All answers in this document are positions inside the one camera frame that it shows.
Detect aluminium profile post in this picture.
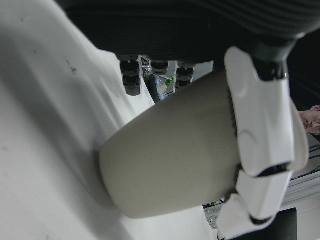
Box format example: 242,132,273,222
281,171,320,210

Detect beige cup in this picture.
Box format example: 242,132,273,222
98,68,310,220

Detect person's head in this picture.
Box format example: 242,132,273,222
298,104,320,136

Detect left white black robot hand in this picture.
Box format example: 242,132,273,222
53,0,320,240

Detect black monitor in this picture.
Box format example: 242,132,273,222
262,206,298,240

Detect grey plastic object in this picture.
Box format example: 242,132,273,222
145,73,169,104

